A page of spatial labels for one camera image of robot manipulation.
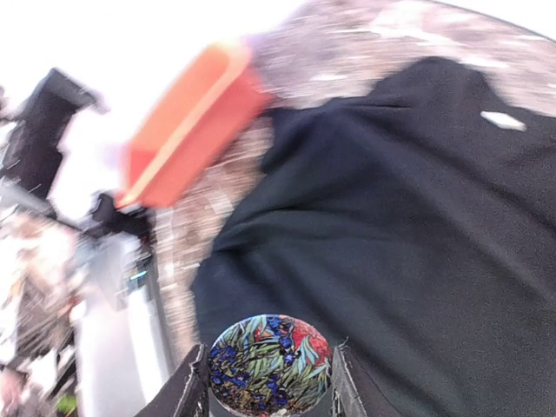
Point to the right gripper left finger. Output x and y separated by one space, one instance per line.
186 392

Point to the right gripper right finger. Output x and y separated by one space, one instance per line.
349 385

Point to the orange plastic bin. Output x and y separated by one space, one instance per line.
215 98

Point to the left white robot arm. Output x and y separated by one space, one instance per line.
31 159

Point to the black t-shirt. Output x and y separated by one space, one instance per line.
416 224

